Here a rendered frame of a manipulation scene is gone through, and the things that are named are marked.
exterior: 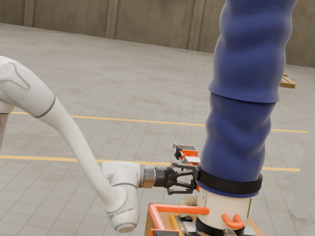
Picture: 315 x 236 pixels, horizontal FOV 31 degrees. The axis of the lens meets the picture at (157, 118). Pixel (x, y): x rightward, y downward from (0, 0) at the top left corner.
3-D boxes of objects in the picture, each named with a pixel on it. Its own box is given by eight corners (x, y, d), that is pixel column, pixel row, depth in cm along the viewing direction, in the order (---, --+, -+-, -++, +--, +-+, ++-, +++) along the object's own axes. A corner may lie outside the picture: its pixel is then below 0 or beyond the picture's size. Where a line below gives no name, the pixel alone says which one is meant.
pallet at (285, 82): (296, 89, 1334) (296, 84, 1332) (260, 84, 1336) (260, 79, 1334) (287, 80, 1454) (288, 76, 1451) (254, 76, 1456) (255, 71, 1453)
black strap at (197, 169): (270, 195, 186) (273, 184, 185) (202, 191, 181) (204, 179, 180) (248, 172, 207) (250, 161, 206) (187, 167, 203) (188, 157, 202)
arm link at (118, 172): (135, 173, 223) (137, 201, 214) (95, 170, 219) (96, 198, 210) (140, 156, 215) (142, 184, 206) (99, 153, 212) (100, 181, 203)
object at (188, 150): (196, 161, 251) (198, 151, 250) (180, 160, 250) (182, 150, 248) (192, 155, 259) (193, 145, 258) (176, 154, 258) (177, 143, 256)
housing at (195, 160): (201, 172, 239) (203, 162, 238) (185, 171, 237) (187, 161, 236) (197, 166, 245) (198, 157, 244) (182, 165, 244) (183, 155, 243)
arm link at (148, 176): (135, 182, 221) (150, 183, 222) (139, 191, 212) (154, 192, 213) (138, 160, 219) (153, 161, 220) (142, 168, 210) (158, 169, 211)
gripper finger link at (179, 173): (167, 175, 220) (167, 171, 219) (195, 171, 222) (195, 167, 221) (169, 178, 216) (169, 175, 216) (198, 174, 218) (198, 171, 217)
